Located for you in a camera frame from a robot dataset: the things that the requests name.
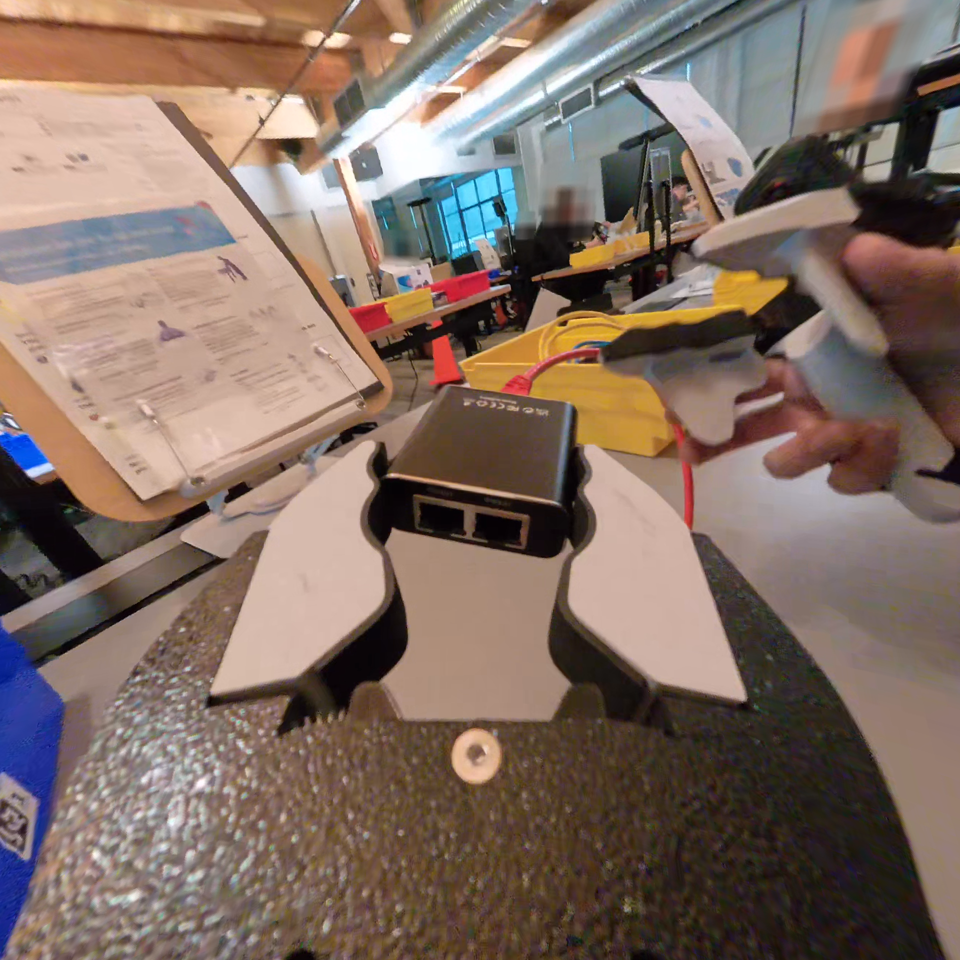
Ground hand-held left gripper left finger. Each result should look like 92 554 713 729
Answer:
208 440 410 719

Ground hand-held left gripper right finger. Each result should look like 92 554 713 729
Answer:
547 444 750 726

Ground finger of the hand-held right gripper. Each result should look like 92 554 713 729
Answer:
690 187 891 359
598 309 789 446

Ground yellow ethernet cable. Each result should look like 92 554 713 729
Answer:
540 309 639 354

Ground red ethernet cable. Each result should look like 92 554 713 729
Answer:
501 347 696 531

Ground black network adapter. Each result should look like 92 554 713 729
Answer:
381 384 580 560

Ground blue plastic bin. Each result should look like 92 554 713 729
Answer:
0 626 65 924

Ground grey desk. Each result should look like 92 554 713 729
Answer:
37 330 960 960

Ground person's right hand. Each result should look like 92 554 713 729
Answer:
678 234 960 496

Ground wooden document stand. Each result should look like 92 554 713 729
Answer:
624 73 757 222
0 101 393 522

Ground black computer monitor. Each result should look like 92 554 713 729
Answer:
600 142 654 224

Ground pale grey panel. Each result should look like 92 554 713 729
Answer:
525 288 573 333

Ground wooden table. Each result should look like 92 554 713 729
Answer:
367 285 513 361

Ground large window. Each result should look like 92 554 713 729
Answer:
437 168 520 243

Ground small yellow bin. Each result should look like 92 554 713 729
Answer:
384 287 436 325

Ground white cardboard box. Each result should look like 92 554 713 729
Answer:
377 261 435 295

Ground instruction sheet document stand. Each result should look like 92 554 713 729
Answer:
0 90 380 500

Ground silver ventilation duct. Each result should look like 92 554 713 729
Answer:
431 0 751 144
315 0 571 155

